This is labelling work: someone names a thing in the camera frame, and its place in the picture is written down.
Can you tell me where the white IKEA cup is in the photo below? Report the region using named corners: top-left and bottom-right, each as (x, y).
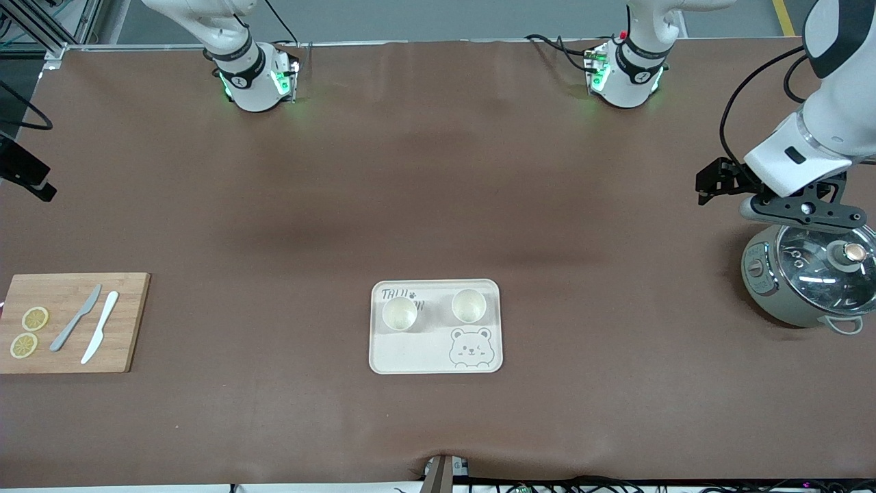
top-left (451, 288), bottom-right (487, 324)
top-left (382, 296), bottom-right (419, 332)

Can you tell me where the cream tray with bear print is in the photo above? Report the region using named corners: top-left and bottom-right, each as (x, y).
top-left (369, 279), bottom-right (504, 375)

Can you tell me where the grey-green electric cooking pot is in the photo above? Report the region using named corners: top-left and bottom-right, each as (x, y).
top-left (741, 223), bottom-right (876, 336)

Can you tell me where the glass pot lid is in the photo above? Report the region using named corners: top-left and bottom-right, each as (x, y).
top-left (775, 225), bottom-right (876, 317)

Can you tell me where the grey plastic knife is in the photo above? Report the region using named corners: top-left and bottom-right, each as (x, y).
top-left (49, 283), bottom-right (103, 353)

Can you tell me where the wooden cutting board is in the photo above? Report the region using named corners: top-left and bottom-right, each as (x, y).
top-left (0, 273), bottom-right (151, 375)

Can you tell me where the white plastic knife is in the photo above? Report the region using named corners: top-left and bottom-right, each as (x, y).
top-left (81, 291), bottom-right (120, 365)

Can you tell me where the small grey edge device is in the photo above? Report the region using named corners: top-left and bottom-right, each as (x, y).
top-left (420, 454), bottom-right (471, 493)

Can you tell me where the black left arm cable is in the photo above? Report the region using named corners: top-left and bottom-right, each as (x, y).
top-left (717, 44), bottom-right (822, 168)

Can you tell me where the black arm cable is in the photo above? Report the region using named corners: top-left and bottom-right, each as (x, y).
top-left (0, 81), bottom-right (54, 131)
top-left (717, 44), bottom-right (822, 168)

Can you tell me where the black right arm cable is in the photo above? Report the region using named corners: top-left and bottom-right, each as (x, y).
top-left (0, 81), bottom-right (54, 131)

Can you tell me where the aluminium frame corner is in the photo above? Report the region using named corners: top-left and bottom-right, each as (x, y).
top-left (0, 0), bottom-right (105, 71)

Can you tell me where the black left base cable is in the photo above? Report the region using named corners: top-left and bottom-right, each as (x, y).
top-left (524, 33), bottom-right (596, 73)

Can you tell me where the thin black right base cable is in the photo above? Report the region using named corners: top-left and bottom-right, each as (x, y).
top-left (263, 0), bottom-right (302, 46)

